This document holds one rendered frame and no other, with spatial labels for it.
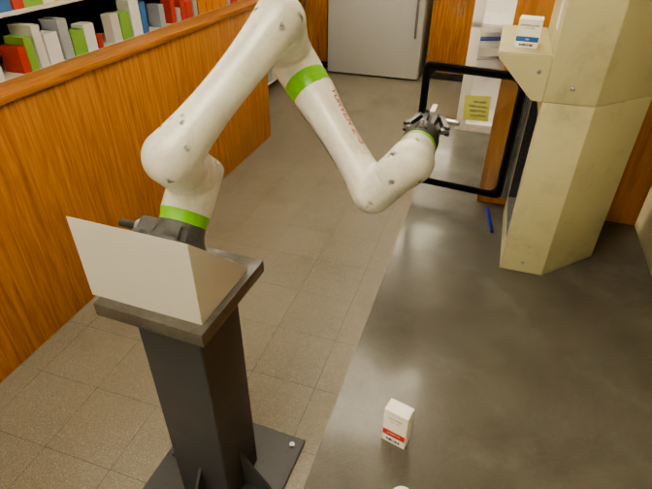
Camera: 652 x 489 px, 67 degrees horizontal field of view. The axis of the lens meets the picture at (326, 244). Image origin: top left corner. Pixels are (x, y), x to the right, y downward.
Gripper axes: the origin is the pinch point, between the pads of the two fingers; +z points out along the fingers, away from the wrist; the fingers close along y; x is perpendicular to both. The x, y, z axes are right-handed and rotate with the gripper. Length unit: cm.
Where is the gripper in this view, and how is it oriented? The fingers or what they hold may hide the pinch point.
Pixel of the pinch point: (433, 113)
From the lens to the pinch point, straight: 151.7
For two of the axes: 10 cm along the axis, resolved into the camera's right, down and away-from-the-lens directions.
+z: 3.2, -5.4, 7.8
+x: -0.1, 8.2, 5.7
